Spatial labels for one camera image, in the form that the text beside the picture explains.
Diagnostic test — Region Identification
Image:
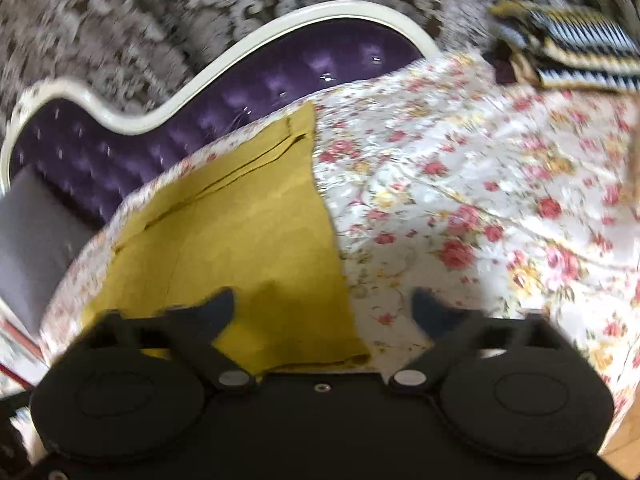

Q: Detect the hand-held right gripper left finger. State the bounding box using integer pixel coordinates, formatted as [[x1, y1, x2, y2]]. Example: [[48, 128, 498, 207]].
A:
[[85, 287, 257, 392]]

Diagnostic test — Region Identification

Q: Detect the grey cushion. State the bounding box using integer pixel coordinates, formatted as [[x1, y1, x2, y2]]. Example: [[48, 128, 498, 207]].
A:
[[0, 165, 101, 341]]

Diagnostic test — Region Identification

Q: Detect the mustard yellow long-sleeved shirt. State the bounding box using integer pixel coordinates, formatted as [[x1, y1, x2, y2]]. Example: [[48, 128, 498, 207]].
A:
[[80, 102, 371, 376]]

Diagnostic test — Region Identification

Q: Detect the striped knitted cloth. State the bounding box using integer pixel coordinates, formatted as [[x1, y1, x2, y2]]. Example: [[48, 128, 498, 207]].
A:
[[487, 0, 640, 93]]

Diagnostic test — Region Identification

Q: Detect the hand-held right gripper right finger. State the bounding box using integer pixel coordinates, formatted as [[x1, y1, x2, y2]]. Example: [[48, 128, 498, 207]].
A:
[[389, 287, 566, 393]]

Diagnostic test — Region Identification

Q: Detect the floral bedspread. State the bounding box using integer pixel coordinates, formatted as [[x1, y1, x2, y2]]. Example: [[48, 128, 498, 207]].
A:
[[40, 50, 640, 431]]

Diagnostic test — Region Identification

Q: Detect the purple tufted sofa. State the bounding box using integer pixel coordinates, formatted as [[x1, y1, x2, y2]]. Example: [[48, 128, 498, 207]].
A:
[[0, 0, 441, 226]]

